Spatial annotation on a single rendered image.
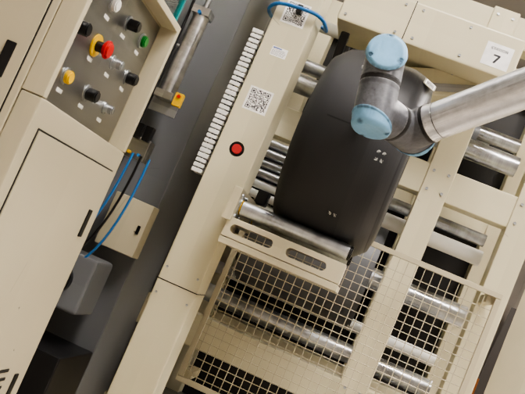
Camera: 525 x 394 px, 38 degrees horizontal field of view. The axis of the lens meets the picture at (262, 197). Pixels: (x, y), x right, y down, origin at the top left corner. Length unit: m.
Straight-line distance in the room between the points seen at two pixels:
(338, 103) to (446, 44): 0.67
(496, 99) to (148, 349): 1.21
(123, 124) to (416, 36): 1.07
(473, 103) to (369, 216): 0.53
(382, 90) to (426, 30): 0.97
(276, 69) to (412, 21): 0.56
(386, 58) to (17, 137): 0.79
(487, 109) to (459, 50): 0.95
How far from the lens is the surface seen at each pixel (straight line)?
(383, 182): 2.03
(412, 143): 1.76
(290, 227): 2.13
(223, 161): 2.26
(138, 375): 2.28
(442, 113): 1.72
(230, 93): 2.32
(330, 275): 2.09
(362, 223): 2.08
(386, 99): 1.67
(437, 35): 2.62
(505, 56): 2.63
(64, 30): 1.57
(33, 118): 1.54
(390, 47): 1.70
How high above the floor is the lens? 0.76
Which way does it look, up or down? 5 degrees up
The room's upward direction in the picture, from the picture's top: 23 degrees clockwise
